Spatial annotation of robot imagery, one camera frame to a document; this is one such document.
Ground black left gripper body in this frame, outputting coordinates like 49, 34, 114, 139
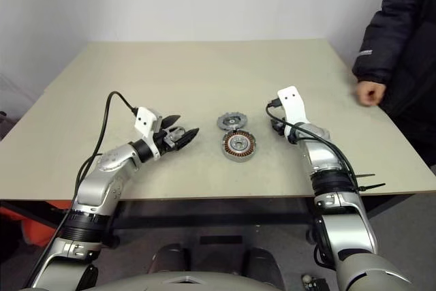
155, 115, 187, 155

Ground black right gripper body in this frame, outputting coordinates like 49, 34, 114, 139
270, 119, 290, 137

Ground black spoked rotor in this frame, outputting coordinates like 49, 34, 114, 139
216, 110, 247, 132

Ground grey motor housing copper windings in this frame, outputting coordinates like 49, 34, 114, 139
221, 129, 258, 163

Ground person's bare hand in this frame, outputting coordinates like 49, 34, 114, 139
356, 79, 388, 106

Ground dark rounded shape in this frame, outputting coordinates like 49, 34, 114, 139
151, 243, 192, 280

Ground silver robot torso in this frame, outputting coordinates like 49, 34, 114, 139
98, 263, 307, 291

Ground person in black jacket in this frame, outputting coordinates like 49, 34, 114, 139
352, 0, 436, 166

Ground small device with white knob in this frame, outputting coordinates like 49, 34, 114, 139
301, 273, 328, 291

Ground orange object under table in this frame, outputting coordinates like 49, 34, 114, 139
0, 204, 67, 247

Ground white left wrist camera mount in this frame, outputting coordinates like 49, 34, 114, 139
134, 106, 161, 161

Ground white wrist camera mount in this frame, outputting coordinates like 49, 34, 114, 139
134, 106, 161, 161
277, 85, 310, 137

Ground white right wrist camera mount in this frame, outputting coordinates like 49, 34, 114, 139
277, 85, 310, 137

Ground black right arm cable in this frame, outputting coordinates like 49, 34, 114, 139
264, 97, 362, 196

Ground black table frame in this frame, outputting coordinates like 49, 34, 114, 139
0, 197, 436, 234

